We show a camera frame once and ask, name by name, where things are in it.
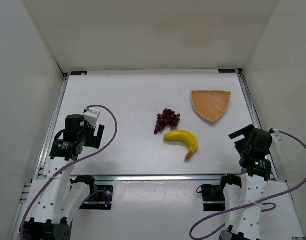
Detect aluminium table rail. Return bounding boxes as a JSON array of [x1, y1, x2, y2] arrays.
[[32, 73, 70, 180], [35, 174, 278, 183], [236, 68, 279, 181]]

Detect front aluminium table rail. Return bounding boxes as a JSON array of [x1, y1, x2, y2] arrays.
[[35, 174, 278, 183]]

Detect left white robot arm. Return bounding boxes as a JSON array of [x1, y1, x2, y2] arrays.
[[19, 108, 104, 240]]

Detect left black corner label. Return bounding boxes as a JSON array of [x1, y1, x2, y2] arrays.
[[70, 71, 87, 76]]

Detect right aluminium table rail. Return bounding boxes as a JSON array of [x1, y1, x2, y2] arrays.
[[236, 68, 279, 181]]

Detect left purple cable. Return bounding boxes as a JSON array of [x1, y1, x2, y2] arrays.
[[19, 104, 118, 240]]

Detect left aluminium table rail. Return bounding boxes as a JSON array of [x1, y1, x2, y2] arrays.
[[32, 73, 70, 180]]

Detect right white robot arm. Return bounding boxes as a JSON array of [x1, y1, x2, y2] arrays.
[[219, 124, 272, 240]]

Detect right black corner label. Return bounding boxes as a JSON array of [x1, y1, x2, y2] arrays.
[[218, 69, 235, 74]]

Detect woven triangular fruit basket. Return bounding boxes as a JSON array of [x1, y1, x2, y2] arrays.
[[190, 90, 231, 122]]

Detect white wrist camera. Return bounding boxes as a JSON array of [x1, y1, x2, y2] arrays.
[[268, 128, 282, 147], [83, 107, 100, 128]]

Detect purple cable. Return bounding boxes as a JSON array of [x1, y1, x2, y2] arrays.
[[19, 104, 118, 240], [189, 129, 306, 240]]

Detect fake yellow banana bunch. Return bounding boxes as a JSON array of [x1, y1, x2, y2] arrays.
[[163, 129, 199, 160]]

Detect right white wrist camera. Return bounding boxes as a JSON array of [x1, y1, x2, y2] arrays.
[[268, 128, 282, 147]]

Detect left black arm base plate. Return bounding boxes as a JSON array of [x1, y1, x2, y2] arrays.
[[79, 181, 114, 211]]

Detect fake red grape bunch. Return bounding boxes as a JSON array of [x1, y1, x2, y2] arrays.
[[153, 108, 181, 135]]

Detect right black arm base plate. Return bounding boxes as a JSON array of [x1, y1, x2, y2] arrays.
[[196, 184, 225, 212]]

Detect black corner label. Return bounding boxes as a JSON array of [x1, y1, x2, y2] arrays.
[[218, 69, 235, 74], [70, 71, 87, 76]]

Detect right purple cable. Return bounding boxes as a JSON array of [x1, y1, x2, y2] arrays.
[[189, 129, 306, 240]]

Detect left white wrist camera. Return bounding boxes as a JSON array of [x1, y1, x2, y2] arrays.
[[83, 107, 100, 128]]

